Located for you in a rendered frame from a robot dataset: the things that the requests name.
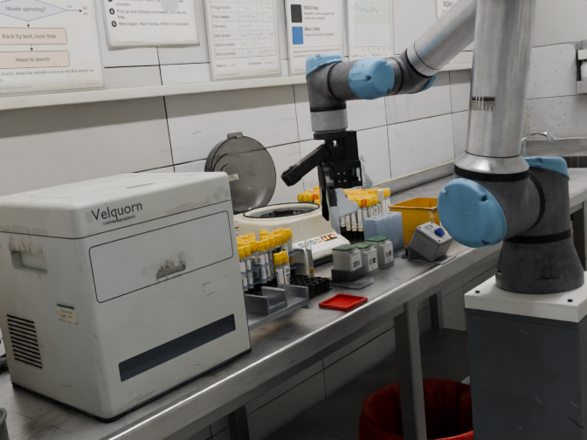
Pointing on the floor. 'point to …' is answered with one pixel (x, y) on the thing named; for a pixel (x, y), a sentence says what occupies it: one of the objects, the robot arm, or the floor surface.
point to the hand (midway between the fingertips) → (329, 228)
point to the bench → (319, 344)
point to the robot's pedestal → (527, 376)
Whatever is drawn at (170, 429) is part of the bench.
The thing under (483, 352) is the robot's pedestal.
